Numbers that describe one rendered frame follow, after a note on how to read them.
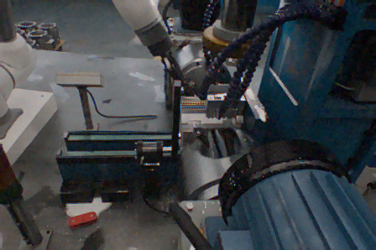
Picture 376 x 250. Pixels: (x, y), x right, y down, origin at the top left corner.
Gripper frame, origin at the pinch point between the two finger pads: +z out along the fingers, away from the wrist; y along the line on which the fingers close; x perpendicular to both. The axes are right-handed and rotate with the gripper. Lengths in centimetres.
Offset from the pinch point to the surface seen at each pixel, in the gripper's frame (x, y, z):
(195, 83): -1.8, 14.7, 7.2
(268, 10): -144, 522, 202
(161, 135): 17.4, -0.6, 12.7
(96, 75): 31.2, 17.2, -13.5
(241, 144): -11.2, -33.8, 1.1
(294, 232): -15, -67, -17
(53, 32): 139, 228, -10
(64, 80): 42.6, 16.1, -18.4
